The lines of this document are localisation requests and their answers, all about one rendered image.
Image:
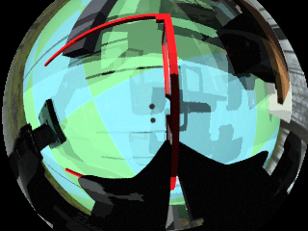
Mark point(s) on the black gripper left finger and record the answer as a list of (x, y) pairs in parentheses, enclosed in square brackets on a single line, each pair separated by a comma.
[(148, 190)]

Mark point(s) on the white flat panel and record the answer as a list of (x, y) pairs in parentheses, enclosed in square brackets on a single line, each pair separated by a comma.
[(284, 110)]

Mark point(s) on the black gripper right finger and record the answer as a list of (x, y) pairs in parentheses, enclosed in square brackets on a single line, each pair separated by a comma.
[(204, 181)]

